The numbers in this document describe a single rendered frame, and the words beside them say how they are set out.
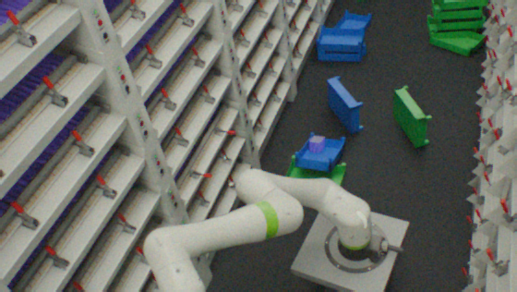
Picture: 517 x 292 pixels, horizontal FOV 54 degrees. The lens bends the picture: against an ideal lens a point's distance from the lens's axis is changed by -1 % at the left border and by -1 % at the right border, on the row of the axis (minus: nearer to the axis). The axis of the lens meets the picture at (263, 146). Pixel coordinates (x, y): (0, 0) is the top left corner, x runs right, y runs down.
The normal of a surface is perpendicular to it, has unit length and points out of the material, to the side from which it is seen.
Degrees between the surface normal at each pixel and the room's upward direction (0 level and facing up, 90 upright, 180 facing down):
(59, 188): 19
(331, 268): 2
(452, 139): 0
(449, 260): 0
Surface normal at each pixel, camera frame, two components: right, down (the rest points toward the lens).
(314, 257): -0.18, -0.69
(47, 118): 0.17, -0.62
